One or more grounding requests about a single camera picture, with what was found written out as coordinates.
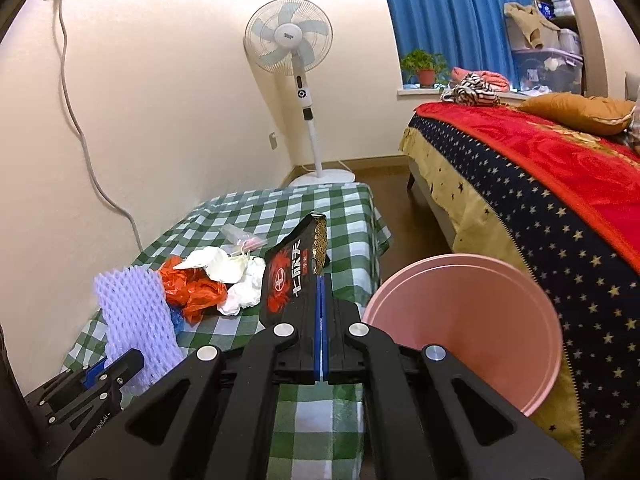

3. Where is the beige bookshelf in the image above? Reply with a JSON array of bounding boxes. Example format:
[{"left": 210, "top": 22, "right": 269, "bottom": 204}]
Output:
[{"left": 520, "top": 0, "right": 608, "bottom": 98}]

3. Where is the beige jacket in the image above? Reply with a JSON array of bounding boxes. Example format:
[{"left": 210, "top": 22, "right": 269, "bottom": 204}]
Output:
[{"left": 504, "top": 2, "right": 562, "bottom": 51}]

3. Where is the white lidded container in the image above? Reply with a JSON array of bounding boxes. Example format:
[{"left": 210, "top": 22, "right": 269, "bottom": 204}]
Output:
[{"left": 557, "top": 29, "right": 582, "bottom": 55}]

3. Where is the potted green plant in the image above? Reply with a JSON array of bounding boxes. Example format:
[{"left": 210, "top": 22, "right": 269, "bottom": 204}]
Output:
[{"left": 400, "top": 49, "right": 451, "bottom": 88}]

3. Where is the grey cloth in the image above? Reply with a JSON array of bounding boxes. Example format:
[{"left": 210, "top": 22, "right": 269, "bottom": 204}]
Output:
[{"left": 625, "top": 71, "right": 640, "bottom": 153}]

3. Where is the clear plastic bag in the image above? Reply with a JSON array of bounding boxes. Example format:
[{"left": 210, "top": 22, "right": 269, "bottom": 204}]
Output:
[{"left": 220, "top": 225, "right": 268, "bottom": 253}]

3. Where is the navy star print blanket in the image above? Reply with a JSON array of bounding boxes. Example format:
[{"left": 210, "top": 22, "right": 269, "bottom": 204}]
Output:
[{"left": 399, "top": 112, "right": 640, "bottom": 461}]

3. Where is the white foam net sleeve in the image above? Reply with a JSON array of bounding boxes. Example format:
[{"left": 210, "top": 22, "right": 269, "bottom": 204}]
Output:
[{"left": 94, "top": 266, "right": 185, "bottom": 396}]

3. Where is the white windowsill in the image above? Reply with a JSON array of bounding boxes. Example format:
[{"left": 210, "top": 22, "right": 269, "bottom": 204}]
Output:
[{"left": 396, "top": 86, "right": 526, "bottom": 99}]

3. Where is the clear plastic storage box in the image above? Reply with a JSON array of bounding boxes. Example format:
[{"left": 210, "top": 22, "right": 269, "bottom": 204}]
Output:
[{"left": 511, "top": 47, "right": 585, "bottom": 95}]

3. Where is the blue curtain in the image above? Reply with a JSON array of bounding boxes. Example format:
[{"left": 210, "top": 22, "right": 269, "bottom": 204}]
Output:
[{"left": 375, "top": 0, "right": 533, "bottom": 92}]

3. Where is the orange plastic bag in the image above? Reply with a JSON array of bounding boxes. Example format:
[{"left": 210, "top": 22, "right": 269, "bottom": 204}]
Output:
[{"left": 159, "top": 256, "right": 228, "bottom": 325}]

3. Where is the white standing fan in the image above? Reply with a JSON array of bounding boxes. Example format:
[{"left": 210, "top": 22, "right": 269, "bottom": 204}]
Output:
[{"left": 244, "top": 1, "right": 357, "bottom": 187}]

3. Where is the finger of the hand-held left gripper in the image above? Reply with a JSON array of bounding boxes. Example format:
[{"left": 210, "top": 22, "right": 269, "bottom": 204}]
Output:
[{"left": 82, "top": 349, "right": 146, "bottom": 397}]

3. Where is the black white striped clothing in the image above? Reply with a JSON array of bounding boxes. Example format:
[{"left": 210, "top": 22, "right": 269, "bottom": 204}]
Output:
[{"left": 440, "top": 72, "right": 502, "bottom": 107}]

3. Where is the green checked tablecloth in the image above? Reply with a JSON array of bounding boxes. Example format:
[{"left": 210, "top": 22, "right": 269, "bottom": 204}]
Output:
[{"left": 60, "top": 182, "right": 393, "bottom": 480}]

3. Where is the red blanket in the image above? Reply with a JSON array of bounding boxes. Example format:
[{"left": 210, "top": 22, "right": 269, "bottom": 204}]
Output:
[{"left": 417, "top": 101, "right": 640, "bottom": 276}]

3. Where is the orange pillow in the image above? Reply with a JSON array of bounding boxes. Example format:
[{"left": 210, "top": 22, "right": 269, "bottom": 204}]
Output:
[{"left": 520, "top": 92, "right": 636, "bottom": 136}]

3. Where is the cream crumpled wrapper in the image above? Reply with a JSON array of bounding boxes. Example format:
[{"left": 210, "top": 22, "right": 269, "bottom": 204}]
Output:
[{"left": 182, "top": 247, "right": 253, "bottom": 283}]

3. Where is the pink folded clothing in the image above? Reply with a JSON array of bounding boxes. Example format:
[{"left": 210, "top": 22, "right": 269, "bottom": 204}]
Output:
[{"left": 450, "top": 66, "right": 511, "bottom": 92}]

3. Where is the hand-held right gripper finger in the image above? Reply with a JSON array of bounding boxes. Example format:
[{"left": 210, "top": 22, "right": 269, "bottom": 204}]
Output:
[
  {"left": 56, "top": 275, "right": 324, "bottom": 480},
  {"left": 323, "top": 275, "right": 586, "bottom": 480}
]

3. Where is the pink plastic basin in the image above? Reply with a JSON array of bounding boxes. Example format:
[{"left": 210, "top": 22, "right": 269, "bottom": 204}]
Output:
[{"left": 361, "top": 254, "right": 565, "bottom": 418}]

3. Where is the black and red box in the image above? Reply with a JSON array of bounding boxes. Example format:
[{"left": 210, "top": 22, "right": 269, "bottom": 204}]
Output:
[{"left": 259, "top": 213, "right": 332, "bottom": 328}]

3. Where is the crumpled white tissue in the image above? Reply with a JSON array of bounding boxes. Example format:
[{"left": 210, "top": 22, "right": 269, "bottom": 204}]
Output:
[{"left": 218, "top": 257, "right": 266, "bottom": 317}]

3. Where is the grey power cable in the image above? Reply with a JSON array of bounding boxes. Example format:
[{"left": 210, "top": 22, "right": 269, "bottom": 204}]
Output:
[{"left": 52, "top": 0, "right": 143, "bottom": 256}]

